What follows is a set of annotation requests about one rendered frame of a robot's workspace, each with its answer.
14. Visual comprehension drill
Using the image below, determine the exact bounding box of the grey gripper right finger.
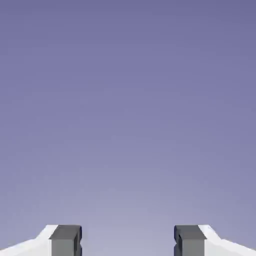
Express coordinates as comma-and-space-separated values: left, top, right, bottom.
173, 224, 256, 256

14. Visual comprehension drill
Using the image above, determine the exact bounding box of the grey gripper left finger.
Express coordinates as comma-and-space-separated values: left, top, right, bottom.
0, 224, 83, 256

